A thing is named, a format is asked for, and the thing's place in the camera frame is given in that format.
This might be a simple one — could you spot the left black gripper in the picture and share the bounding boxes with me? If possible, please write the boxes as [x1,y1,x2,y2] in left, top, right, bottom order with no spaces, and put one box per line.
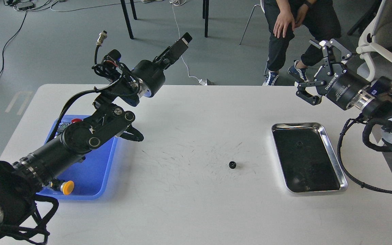
[132,32,193,98]

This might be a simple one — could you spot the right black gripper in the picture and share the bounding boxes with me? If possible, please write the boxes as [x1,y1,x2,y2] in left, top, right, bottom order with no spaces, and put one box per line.
[296,38,373,111]

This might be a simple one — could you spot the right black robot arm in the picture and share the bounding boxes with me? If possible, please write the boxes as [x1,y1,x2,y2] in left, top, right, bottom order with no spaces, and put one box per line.
[296,39,392,152]

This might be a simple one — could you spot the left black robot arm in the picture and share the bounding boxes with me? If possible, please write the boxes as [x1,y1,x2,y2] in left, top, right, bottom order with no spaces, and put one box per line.
[0,33,192,245]

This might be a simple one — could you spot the silver metal tray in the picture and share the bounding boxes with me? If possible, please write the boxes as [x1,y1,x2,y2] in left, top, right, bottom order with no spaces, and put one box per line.
[271,122,348,194]

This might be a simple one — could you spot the blue plastic tray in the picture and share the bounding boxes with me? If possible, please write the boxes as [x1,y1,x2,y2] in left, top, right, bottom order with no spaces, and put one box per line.
[36,115,120,200]

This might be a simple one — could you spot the person's left hand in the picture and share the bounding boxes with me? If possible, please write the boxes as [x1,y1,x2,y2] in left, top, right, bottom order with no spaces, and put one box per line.
[294,3,310,28]

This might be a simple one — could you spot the person's right hand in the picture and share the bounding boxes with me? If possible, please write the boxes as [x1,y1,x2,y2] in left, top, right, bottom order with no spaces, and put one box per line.
[273,9,295,38]

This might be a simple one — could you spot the black table legs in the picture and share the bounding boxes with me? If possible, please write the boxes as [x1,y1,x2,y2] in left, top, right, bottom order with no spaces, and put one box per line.
[119,0,210,40]

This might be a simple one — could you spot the person in black clothes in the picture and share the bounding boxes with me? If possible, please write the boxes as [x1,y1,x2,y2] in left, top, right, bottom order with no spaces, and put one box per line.
[261,0,342,86]

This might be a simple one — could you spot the white power cable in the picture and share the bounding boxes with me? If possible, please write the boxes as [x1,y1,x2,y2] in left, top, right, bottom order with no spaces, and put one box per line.
[171,0,213,85]

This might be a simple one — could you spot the red push button switch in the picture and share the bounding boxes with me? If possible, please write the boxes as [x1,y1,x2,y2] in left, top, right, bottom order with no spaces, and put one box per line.
[70,118,83,124]

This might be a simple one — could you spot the yellow push button switch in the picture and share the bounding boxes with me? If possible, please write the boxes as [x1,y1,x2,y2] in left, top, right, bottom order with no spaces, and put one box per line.
[50,179,75,195]

